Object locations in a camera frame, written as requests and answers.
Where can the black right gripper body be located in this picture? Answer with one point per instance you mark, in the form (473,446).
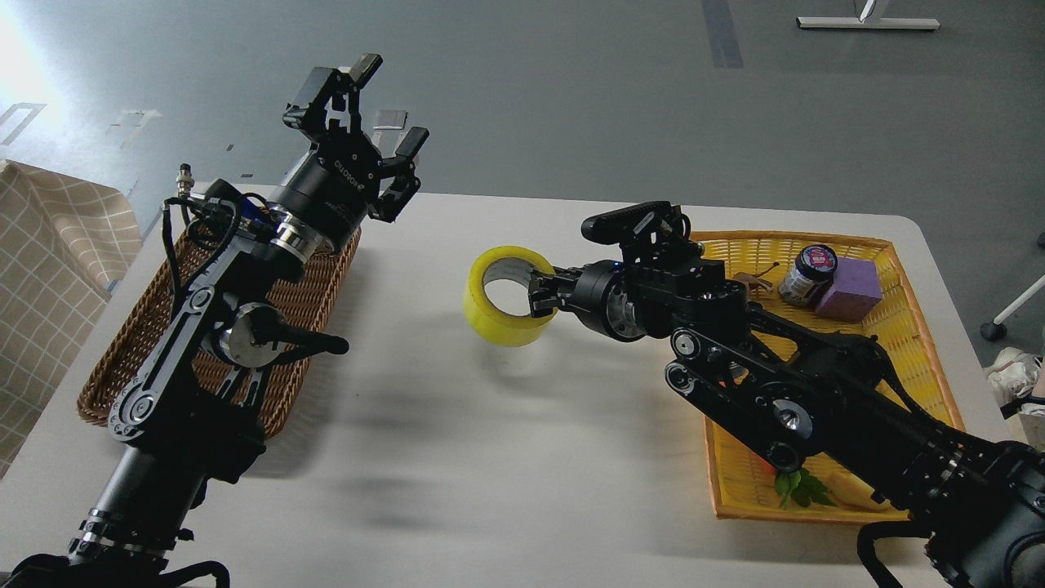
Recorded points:
(596,294)

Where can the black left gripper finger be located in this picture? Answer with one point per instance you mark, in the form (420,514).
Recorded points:
(328,105)
(401,170)

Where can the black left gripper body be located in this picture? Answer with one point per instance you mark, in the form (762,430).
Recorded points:
(335,185)

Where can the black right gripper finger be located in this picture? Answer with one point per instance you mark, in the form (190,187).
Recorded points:
(554,282)
(544,305)

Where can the yellow tape roll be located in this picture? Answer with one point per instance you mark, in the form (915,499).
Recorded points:
(511,264)

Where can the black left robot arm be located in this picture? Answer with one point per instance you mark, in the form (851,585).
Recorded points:
(190,414)

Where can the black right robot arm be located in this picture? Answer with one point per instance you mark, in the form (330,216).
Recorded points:
(789,393)

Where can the brown wicker basket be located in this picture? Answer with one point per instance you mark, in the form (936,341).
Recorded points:
(307,304)

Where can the yellow plastic basket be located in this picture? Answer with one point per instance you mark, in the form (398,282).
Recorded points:
(737,486)

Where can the small glass jar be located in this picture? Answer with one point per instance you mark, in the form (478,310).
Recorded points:
(813,270)

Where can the purple foam block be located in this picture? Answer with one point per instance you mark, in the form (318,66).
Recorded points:
(855,290)

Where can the beige checkered cloth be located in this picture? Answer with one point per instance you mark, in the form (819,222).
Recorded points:
(64,243)

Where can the orange toy carrot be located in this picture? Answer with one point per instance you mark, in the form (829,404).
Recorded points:
(800,488)

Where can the toy croissant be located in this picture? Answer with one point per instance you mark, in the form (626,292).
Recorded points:
(849,488)

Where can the white metal stand base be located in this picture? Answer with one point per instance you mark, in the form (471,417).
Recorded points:
(870,16)

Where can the white stand leg with wheel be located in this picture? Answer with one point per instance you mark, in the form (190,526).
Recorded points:
(1024,281)

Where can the white sneaker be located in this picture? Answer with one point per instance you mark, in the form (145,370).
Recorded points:
(1013,378)

